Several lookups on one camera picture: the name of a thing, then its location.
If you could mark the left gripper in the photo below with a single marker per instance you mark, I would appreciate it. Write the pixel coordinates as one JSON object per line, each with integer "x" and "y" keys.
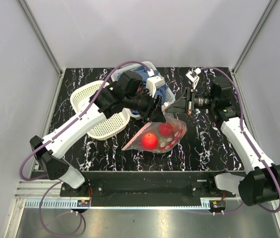
{"x": 151, "y": 113}

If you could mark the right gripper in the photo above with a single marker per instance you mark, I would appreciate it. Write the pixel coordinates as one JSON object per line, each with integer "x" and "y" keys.
{"x": 182, "y": 105}

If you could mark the clear zip top bag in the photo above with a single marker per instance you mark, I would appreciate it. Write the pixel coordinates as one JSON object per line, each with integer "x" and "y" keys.
{"x": 179, "y": 130}

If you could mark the red fake apple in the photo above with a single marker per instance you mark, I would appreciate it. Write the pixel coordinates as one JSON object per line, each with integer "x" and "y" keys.
{"x": 149, "y": 141}

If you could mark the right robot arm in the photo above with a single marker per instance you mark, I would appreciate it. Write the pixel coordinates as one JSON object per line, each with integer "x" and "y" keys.
{"x": 262, "y": 180}

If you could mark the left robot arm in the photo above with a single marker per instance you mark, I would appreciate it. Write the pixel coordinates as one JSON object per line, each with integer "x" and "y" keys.
{"x": 108, "y": 100}

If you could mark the red fake pomegranate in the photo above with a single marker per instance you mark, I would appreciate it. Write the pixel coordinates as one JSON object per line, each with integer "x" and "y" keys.
{"x": 165, "y": 129}

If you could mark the green fake melon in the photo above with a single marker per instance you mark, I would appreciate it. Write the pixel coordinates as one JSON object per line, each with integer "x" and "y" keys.
{"x": 165, "y": 144}

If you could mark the white basket with clothes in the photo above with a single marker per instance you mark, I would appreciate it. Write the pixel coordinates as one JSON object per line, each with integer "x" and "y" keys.
{"x": 142, "y": 72}

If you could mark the blue checkered cloth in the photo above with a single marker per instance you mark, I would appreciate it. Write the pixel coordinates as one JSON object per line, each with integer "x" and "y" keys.
{"x": 162, "y": 89}

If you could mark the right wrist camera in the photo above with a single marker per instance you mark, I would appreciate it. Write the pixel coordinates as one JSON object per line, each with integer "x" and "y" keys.
{"x": 193, "y": 76}

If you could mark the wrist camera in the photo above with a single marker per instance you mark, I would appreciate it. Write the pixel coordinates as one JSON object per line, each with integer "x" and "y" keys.
{"x": 154, "y": 82}
{"x": 193, "y": 76}

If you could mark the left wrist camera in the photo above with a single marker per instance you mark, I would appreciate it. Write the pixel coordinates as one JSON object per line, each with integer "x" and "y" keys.
{"x": 154, "y": 82}

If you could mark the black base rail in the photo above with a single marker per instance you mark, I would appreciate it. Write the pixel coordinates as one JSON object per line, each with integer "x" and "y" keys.
{"x": 148, "y": 189}

